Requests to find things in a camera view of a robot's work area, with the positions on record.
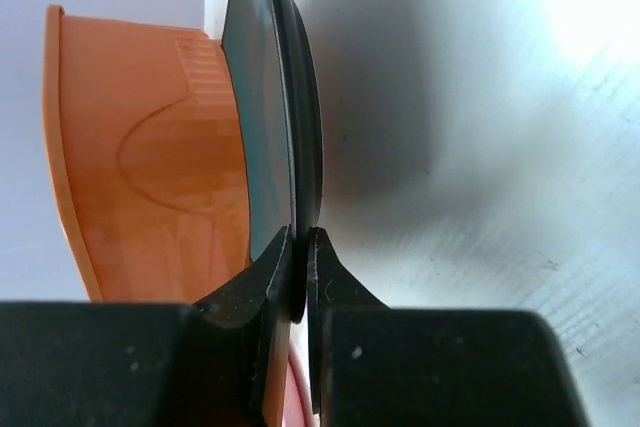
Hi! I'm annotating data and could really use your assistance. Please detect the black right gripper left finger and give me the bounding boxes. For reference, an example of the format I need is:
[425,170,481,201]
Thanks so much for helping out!
[1,228,293,426]

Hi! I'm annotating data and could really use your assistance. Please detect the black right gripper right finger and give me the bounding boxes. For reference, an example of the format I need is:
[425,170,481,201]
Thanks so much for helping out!
[307,228,588,426]

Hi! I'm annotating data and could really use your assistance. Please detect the teal square plate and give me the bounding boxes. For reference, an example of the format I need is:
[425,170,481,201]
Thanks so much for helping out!
[222,0,323,322]

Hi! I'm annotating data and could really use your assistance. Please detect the orange plastic bin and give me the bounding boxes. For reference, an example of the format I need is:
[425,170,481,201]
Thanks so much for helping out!
[42,5,250,303]

